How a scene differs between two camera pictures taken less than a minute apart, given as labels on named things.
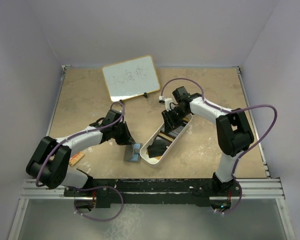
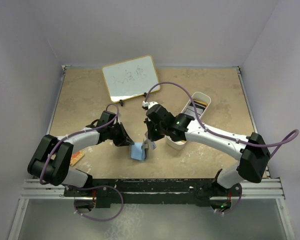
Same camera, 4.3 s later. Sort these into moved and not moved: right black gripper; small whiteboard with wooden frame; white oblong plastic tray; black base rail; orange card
Moved: right black gripper; white oblong plastic tray
Not moved: small whiteboard with wooden frame; black base rail; orange card
